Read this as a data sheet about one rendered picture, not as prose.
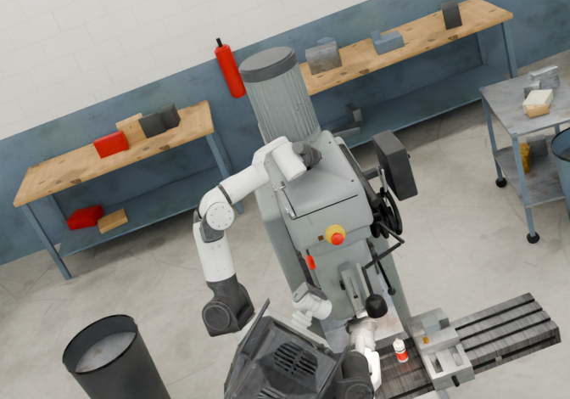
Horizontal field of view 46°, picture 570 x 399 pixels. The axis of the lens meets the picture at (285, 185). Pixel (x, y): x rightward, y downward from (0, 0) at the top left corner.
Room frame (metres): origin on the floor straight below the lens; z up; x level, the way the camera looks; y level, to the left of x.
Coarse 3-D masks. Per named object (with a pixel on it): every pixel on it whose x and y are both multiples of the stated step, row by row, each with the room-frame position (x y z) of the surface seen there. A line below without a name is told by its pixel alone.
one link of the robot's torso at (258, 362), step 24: (264, 312) 1.54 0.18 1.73; (240, 336) 1.57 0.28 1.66; (264, 336) 1.48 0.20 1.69; (288, 336) 1.43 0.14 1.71; (312, 336) 1.56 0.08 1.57; (240, 360) 1.51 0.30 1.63; (264, 360) 1.41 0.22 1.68; (288, 360) 1.64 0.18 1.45; (312, 360) 1.40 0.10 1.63; (240, 384) 1.41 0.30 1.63; (264, 384) 1.39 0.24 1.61; (288, 384) 1.38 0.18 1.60; (312, 384) 1.37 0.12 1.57
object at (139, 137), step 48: (480, 0) 5.94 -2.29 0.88; (336, 48) 5.60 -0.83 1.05; (384, 48) 5.53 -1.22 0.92; (432, 48) 5.34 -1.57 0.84; (480, 48) 6.01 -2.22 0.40; (432, 96) 5.76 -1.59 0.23; (480, 96) 5.39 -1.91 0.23; (96, 144) 5.59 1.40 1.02; (144, 144) 5.54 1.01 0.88; (48, 192) 5.35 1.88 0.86; (192, 192) 5.68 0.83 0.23; (48, 240) 5.39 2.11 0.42; (96, 240) 5.44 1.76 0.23
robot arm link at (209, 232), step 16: (208, 208) 1.66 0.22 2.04; (224, 208) 1.65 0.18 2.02; (208, 224) 1.64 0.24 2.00; (224, 224) 1.64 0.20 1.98; (208, 240) 1.63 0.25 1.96; (224, 240) 1.66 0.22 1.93; (208, 256) 1.64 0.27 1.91; (224, 256) 1.64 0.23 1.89; (208, 272) 1.63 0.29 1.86; (224, 272) 1.62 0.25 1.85
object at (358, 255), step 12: (360, 240) 1.88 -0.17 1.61; (336, 252) 1.88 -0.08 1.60; (348, 252) 1.88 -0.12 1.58; (360, 252) 1.88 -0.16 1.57; (324, 264) 1.88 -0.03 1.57; (336, 264) 1.88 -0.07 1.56; (360, 264) 1.88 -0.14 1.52; (324, 276) 1.88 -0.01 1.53; (336, 276) 1.88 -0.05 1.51; (360, 276) 1.88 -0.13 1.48; (372, 276) 1.88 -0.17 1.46; (324, 288) 1.88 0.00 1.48; (336, 288) 1.88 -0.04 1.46; (360, 288) 1.88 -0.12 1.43; (372, 288) 1.88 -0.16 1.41; (336, 300) 1.88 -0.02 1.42; (348, 300) 1.88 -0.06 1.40; (336, 312) 1.88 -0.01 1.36; (348, 312) 1.88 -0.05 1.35
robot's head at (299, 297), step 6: (300, 288) 1.63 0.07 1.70; (306, 288) 1.61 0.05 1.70; (312, 288) 1.64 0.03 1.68; (294, 294) 1.63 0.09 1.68; (300, 294) 1.61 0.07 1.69; (306, 294) 1.60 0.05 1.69; (312, 294) 1.61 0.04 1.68; (318, 294) 1.61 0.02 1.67; (324, 294) 1.64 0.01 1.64; (294, 300) 1.61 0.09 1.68; (300, 300) 1.60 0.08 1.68; (306, 300) 1.60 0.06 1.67; (324, 300) 1.62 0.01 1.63; (294, 306) 1.61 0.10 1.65; (300, 306) 1.60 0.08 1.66
